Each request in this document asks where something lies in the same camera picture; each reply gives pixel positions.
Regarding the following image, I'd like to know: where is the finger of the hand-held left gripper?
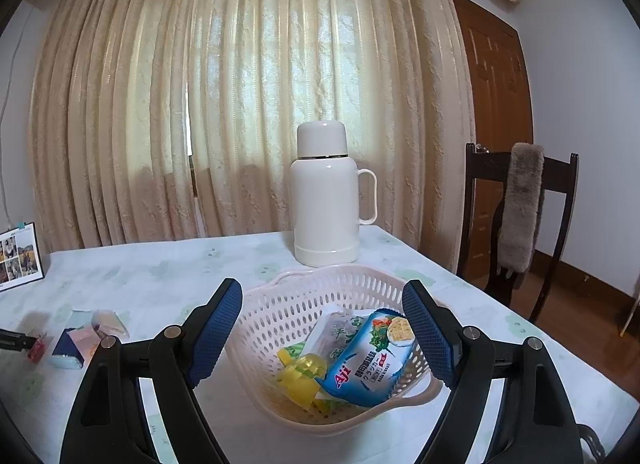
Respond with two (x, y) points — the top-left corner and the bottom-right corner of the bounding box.
(0, 328), (40, 352)

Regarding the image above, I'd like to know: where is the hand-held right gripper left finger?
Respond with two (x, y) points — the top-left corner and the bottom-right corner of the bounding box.
(60, 278), (244, 464)

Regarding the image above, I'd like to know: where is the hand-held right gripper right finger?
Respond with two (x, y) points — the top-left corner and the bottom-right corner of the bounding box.
(401, 280), (585, 464)

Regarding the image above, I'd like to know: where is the red candy wrapper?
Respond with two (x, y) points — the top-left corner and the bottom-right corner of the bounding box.
(27, 331), (55, 362)

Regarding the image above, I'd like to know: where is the blue and white cracker packet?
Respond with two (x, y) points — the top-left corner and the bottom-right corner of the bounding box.
(315, 309), (417, 407)

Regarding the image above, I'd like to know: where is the pink plastic basket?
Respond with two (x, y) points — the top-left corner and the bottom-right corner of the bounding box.
(224, 265), (446, 427)

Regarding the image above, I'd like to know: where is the large white snack packet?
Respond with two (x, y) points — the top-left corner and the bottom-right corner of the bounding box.
(300, 306), (376, 362)

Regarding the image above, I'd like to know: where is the peach snack packet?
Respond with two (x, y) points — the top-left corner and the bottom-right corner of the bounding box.
(92, 310), (130, 340)

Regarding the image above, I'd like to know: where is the yellow jelly cup pack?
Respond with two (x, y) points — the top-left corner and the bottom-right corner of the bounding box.
(277, 346), (331, 405)

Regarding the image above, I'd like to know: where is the blue and white small box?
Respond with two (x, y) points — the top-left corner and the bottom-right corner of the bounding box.
(49, 326), (101, 370)

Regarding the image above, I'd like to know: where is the pale teal snack packet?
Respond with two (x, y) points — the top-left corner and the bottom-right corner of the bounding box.
(65, 309), (96, 331)

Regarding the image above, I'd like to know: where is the white green printed tablecloth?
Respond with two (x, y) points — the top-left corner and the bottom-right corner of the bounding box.
(0, 225), (596, 464)

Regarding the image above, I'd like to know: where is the photo desk calendar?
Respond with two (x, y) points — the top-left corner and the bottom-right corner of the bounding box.
(0, 224), (47, 292)

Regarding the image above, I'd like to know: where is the grey fuzzy chair cover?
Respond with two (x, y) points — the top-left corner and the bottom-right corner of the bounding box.
(499, 142), (546, 273)

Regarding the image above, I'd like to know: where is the cream thermos jug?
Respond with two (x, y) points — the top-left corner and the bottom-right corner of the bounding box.
(290, 120), (377, 267)

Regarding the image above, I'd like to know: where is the dark wooden chair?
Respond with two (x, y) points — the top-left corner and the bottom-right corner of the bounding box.
(457, 142), (581, 325)

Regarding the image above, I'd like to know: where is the beige patterned curtain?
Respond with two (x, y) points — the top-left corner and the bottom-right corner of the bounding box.
(30, 0), (478, 265)

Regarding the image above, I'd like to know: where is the brown wooden door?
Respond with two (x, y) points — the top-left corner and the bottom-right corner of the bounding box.
(450, 0), (535, 285)

